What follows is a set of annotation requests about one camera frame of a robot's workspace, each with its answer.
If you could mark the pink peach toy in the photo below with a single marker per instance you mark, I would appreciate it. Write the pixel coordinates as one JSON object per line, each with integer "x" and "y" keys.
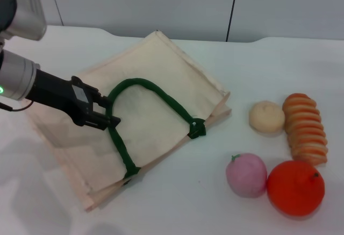
{"x": 246, "y": 177}

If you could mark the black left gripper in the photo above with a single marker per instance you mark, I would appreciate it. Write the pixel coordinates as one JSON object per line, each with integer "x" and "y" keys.
{"x": 61, "y": 95}

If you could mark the orange toy fruit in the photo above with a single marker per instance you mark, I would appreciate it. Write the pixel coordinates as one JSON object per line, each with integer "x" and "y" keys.
{"x": 293, "y": 189}

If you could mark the round beige bun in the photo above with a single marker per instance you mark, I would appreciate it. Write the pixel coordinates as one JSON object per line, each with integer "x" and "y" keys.
{"x": 266, "y": 116}

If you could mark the ridged orange bread loaf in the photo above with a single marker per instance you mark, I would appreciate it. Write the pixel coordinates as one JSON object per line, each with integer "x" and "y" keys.
{"x": 305, "y": 127}

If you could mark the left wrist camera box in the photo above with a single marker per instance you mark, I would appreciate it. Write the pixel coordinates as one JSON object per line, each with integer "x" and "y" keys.
{"x": 24, "y": 11}

